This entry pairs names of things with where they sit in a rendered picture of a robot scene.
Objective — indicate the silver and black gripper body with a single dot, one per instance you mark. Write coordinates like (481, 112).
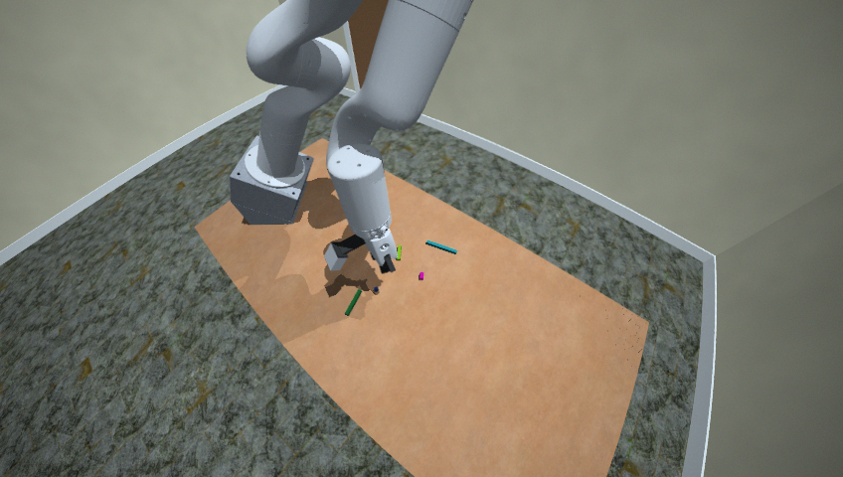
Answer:
(380, 245)

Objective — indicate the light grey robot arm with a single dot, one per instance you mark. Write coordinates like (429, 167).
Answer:
(414, 41)

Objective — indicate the turquoise rod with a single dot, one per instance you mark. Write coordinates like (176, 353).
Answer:
(441, 246)

